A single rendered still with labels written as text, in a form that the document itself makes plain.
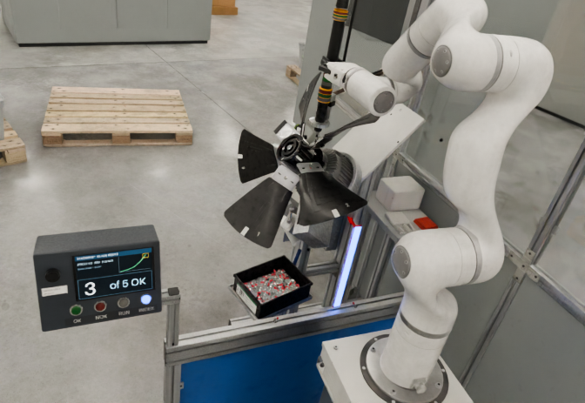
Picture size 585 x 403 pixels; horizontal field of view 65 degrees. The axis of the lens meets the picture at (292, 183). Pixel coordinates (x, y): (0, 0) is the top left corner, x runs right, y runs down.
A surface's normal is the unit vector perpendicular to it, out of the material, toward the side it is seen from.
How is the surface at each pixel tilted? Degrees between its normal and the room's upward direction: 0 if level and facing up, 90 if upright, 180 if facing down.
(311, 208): 23
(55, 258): 75
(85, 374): 0
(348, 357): 0
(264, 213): 49
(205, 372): 90
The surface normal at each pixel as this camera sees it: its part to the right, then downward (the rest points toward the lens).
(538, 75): 0.28, 0.40
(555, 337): -0.92, 0.07
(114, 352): 0.15, -0.85
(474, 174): -0.22, 0.34
